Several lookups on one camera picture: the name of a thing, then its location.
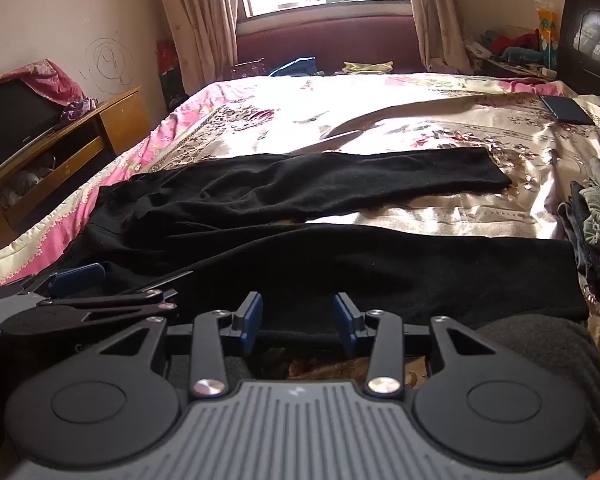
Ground yellow-green cloth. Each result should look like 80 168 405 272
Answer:
342 61 395 75

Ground grey cloth bundle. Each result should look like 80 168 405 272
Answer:
0 152 59 209

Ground beige curtain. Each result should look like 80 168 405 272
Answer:
404 0 474 74
150 0 242 97

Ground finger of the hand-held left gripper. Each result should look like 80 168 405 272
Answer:
41 270 195 326
46 262 107 298

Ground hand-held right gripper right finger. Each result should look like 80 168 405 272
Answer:
332 292 486 397

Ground wooden television cabinet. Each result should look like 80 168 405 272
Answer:
0 85 154 262

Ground heap of colourful clothes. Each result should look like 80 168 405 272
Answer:
462 27 556 81

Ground yellow and blue packet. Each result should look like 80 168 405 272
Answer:
535 0 562 69

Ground pile of folded clothes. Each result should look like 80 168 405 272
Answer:
557 155 600 312

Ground dark phone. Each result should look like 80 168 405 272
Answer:
538 94 595 126

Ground person's grey trouser leg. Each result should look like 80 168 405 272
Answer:
472 317 600 480

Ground floral satin bedspread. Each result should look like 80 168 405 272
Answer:
0 71 600 386

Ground black pants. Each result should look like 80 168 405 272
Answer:
62 147 589 350

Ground dark wooden headboard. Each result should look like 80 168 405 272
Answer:
555 0 600 107

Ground pink floral cloth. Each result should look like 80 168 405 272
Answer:
0 58 102 122

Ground blue and black bag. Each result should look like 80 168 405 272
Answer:
269 56 319 78

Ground black television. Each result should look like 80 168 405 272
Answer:
0 80 64 172

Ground red bag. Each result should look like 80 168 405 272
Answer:
156 40 189 111

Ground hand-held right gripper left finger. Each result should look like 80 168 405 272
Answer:
99 291 264 400

